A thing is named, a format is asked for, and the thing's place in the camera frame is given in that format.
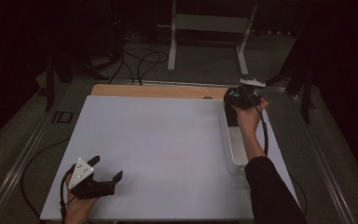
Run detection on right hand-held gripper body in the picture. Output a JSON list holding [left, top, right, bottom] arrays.
[[223, 78, 267, 110]]

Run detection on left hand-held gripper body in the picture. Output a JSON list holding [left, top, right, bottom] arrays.
[[67, 157, 116, 200]]

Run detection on long white plastic tray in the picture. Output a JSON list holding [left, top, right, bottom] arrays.
[[221, 100, 264, 175]]

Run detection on person's right hand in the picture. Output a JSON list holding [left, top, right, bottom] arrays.
[[231, 96, 269, 137]]

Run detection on person's left hand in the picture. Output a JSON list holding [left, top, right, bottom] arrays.
[[62, 172, 99, 218]]

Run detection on white board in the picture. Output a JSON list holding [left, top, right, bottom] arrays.
[[39, 94, 304, 222]]

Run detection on black stand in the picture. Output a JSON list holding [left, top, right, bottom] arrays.
[[251, 31, 317, 125], [45, 52, 110, 112]]

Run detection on white metal stand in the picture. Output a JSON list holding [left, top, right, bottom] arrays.
[[158, 0, 259, 77]]

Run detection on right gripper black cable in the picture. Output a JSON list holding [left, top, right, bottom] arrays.
[[245, 88, 308, 218]]

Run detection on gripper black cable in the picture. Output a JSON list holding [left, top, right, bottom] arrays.
[[245, 88, 308, 218], [21, 138, 76, 224]]

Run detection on black floor bracket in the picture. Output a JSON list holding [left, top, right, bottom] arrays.
[[51, 110, 74, 124]]

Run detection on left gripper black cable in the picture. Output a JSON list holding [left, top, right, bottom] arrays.
[[21, 138, 76, 224]]

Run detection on metal rail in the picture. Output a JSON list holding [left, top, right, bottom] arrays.
[[0, 78, 74, 224], [287, 92, 357, 224]]

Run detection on black floor cables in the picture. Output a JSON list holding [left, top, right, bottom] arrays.
[[105, 31, 170, 86]]

